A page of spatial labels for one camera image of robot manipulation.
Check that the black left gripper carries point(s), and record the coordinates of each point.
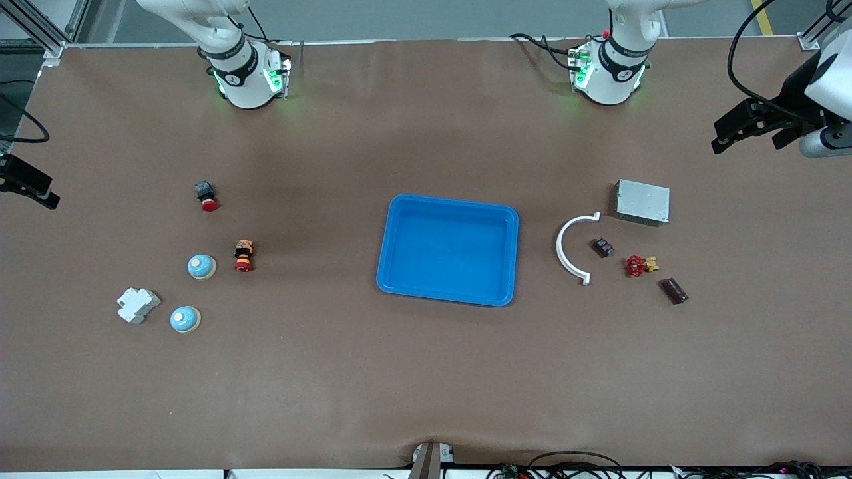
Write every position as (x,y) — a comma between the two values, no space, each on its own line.
(796,88)

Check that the brown electrolytic capacitor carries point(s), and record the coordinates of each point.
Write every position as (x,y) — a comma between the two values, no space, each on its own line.
(673,291)

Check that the blue service bell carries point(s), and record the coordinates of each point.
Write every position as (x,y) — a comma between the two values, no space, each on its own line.
(201,267)
(185,320)

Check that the dark capacitor with white print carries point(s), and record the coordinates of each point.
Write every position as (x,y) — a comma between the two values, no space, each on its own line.
(603,247)

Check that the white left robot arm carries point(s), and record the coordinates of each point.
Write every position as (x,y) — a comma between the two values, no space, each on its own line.
(612,80)

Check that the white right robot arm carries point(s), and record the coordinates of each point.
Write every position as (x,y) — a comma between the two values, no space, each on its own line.
(246,86)

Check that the blue plastic tray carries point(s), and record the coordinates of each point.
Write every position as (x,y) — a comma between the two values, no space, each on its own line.
(446,253)

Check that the grey metal power supply box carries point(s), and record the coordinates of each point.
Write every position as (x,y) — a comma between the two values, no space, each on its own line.
(642,201)

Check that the white circuit breaker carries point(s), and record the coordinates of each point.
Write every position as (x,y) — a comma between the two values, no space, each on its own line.
(138,306)

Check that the red push button black body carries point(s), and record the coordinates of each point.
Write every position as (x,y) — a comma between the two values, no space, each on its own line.
(208,197)

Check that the brass valve with red handwheel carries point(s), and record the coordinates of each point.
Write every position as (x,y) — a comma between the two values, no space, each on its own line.
(636,266)

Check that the red yellow emergency stop button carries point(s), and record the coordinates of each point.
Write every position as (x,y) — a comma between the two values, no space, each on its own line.
(244,256)

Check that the white semicircular pipe clamp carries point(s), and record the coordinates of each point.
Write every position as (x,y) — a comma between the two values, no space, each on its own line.
(560,249)

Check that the brown table cover sheet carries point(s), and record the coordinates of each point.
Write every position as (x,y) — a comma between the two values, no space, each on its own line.
(399,372)

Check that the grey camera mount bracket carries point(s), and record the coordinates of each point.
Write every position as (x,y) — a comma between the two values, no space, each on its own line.
(429,462)

